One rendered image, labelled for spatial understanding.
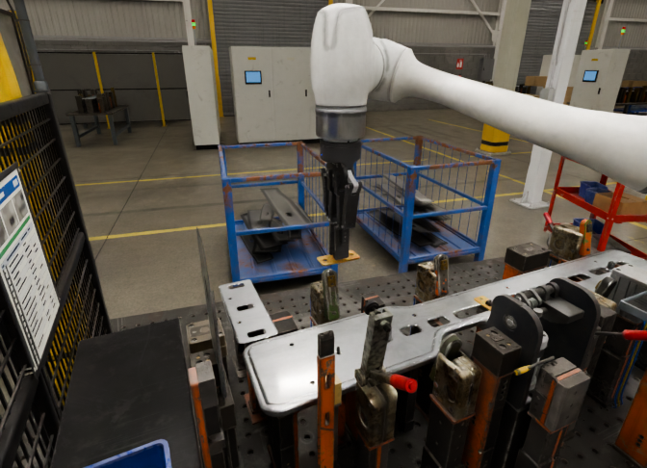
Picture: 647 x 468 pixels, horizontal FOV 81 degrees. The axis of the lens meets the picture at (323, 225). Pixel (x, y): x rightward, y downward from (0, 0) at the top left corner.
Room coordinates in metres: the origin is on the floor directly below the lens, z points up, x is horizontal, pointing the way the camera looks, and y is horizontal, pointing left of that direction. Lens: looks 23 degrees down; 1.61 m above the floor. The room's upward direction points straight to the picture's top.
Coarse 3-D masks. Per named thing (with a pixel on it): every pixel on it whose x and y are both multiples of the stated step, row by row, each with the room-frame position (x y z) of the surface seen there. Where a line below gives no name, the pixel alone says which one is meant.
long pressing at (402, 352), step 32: (608, 256) 1.18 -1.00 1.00; (480, 288) 0.98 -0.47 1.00; (512, 288) 0.98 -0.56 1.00; (352, 320) 0.82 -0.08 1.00; (416, 320) 0.82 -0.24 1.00; (448, 320) 0.82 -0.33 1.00; (480, 320) 0.82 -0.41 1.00; (256, 352) 0.70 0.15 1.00; (288, 352) 0.70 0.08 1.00; (352, 352) 0.70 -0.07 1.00; (416, 352) 0.70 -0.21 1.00; (256, 384) 0.61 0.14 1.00; (288, 384) 0.60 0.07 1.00; (352, 384) 0.60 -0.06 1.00
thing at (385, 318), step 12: (372, 300) 0.58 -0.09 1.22; (372, 312) 0.55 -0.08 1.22; (384, 312) 0.55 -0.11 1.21; (372, 324) 0.54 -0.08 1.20; (384, 324) 0.53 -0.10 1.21; (372, 336) 0.54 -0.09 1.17; (384, 336) 0.55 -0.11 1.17; (372, 348) 0.54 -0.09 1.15; (384, 348) 0.56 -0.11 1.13; (372, 360) 0.55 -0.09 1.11
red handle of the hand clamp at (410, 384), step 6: (372, 372) 0.55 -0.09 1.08; (378, 372) 0.54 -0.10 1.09; (384, 372) 0.54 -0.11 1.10; (378, 378) 0.53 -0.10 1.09; (384, 378) 0.51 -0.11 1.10; (390, 378) 0.50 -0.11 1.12; (396, 378) 0.49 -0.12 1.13; (402, 378) 0.47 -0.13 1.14; (408, 378) 0.47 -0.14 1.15; (390, 384) 0.50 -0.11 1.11; (396, 384) 0.48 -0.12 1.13; (402, 384) 0.46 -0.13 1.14; (408, 384) 0.46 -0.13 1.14; (414, 384) 0.46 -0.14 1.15; (402, 390) 0.47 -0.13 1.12; (408, 390) 0.46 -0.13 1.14; (414, 390) 0.46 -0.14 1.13
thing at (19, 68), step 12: (0, 12) 2.96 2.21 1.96; (0, 24) 2.93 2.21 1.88; (12, 24) 3.13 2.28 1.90; (12, 36) 3.07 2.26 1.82; (12, 48) 3.00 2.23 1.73; (12, 60) 2.94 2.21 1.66; (24, 60) 3.15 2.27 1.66; (24, 72) 3.11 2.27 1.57; (24, 84) 3.05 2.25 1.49; (48, 180) 3.01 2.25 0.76; (60, 192) 3.15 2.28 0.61
